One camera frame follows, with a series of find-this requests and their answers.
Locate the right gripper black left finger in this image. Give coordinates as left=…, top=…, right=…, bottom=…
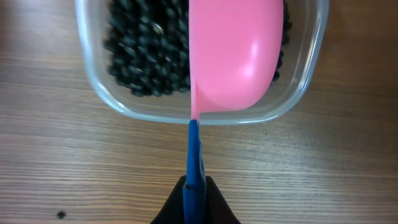
left=150, top=175, right=186, bottom=224

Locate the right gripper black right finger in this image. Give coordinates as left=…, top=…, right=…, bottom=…
left=205, top=176, right=241, bottom=224

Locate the pink scoop blue handle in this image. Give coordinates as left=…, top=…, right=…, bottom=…
left=182, top=0, right=284, bottom=223

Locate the pile of black beans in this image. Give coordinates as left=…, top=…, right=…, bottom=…
left=103, top=1, right=292, bottom=97

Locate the stray black bean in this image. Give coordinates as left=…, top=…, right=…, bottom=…
left=57, top=211, right=66, bottom=219

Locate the clear plastic container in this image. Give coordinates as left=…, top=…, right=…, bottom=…
left=75, top=0, right=330, bottom=125

